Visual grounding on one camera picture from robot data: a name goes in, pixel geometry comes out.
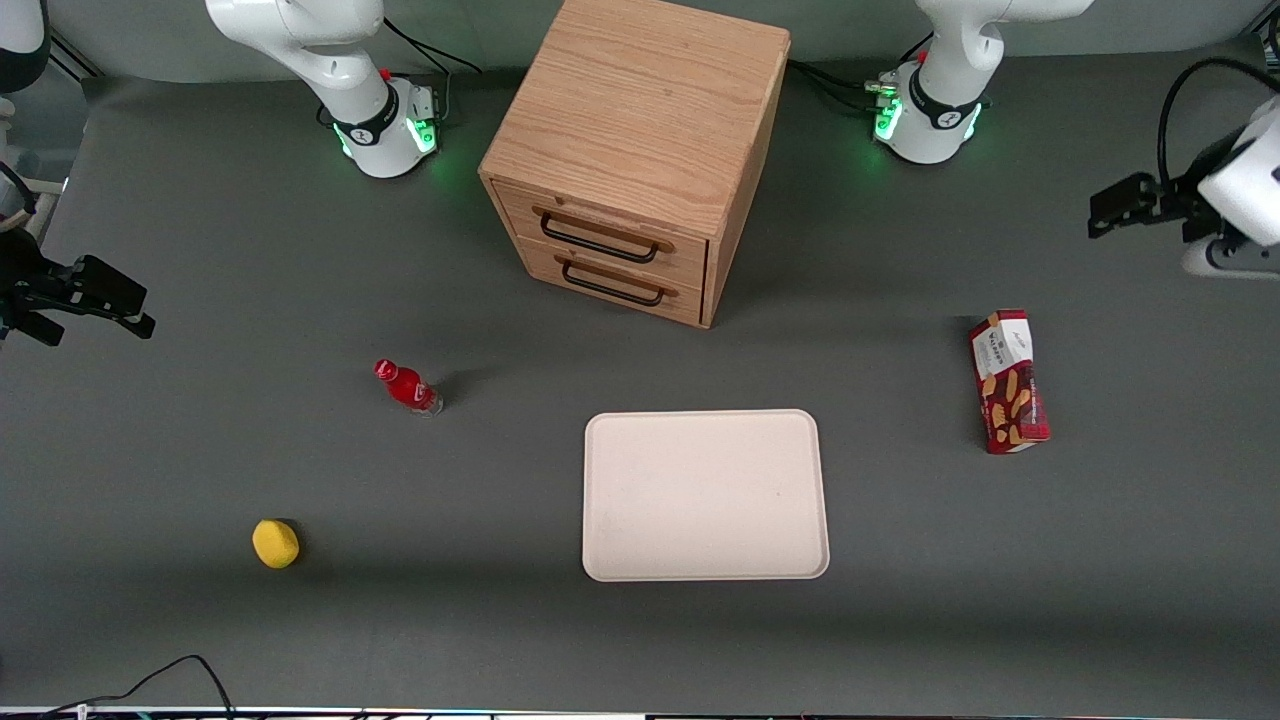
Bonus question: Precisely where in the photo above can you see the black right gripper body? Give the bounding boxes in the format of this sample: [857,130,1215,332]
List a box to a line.
[0,228,49,323]

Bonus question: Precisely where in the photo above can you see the red cookie box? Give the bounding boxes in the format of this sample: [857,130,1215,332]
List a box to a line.
[966,308,1053,456]

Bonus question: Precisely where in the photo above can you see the beige rectangular tray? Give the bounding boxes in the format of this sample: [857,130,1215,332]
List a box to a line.
[582,408,832,583]

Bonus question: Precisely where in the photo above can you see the yellow lemon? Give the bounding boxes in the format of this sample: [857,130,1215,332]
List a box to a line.
[251,518,301,570]

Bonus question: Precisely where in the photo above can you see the red soda bottle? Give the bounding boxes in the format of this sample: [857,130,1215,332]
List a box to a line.
[373,358,444,417]

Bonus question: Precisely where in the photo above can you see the wooden drawer cabinet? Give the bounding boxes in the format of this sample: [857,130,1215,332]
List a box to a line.
[478,0,792,330]

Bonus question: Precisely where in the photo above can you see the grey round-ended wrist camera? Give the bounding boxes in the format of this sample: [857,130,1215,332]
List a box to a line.
[1181,234,1280,280]

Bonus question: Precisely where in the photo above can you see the black looped gripper cable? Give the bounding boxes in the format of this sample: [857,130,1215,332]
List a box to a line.
[1157,56,1280,191]

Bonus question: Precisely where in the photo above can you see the black left arm base cables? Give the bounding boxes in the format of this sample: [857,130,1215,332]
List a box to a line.
[788,32,937,115]

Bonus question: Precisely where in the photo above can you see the thin black table-edge cable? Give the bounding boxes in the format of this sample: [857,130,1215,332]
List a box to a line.
[38,654,237,720]

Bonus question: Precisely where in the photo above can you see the black right arm base cable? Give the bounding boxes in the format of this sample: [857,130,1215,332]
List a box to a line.
[382,16,483,121]

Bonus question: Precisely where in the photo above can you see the long black drawer handle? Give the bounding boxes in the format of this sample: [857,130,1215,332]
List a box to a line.
[532,204,675,266]

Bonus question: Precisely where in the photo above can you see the wooden drawer with short handle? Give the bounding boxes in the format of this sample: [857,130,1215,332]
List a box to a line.
[518,238,707,328]

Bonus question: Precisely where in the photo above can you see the short black drawer handle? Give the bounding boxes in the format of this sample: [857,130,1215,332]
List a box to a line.
[554,254,680,308]

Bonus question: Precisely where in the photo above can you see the wooden drawer with long handle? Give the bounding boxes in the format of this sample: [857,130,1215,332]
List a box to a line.
[492,180,710,289]

